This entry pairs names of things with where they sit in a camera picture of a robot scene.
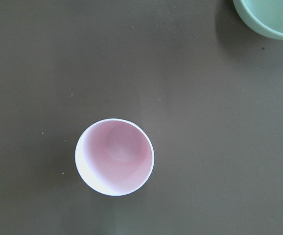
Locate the pink cup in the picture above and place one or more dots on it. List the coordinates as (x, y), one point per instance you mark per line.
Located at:
(114, 157)

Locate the mint green bowl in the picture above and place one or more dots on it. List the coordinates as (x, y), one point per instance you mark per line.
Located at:
(265, 17)

